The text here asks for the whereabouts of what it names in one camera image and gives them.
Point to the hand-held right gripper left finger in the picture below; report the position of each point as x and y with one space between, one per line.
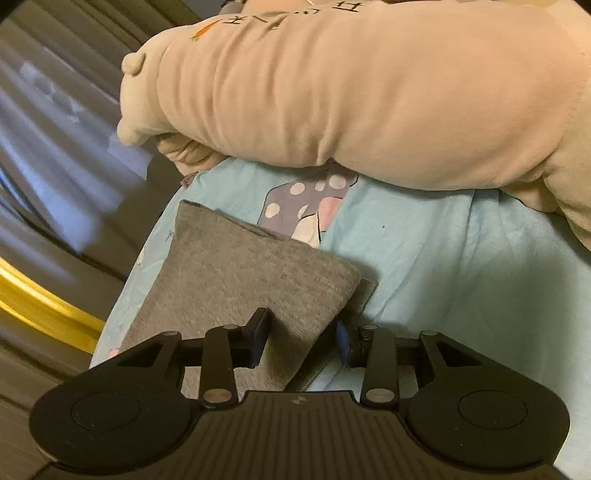
259 339

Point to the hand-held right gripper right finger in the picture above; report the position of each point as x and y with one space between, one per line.
343 345

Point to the grey pants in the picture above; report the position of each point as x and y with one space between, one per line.
231 277

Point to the blue mushroom print bedsheet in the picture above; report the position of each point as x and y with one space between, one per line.
425 258

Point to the yellow curtain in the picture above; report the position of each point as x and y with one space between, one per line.
41 300

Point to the grey curtain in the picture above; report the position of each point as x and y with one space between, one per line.
55 138
27 360

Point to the beige plush toy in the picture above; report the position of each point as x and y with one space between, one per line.
369 92

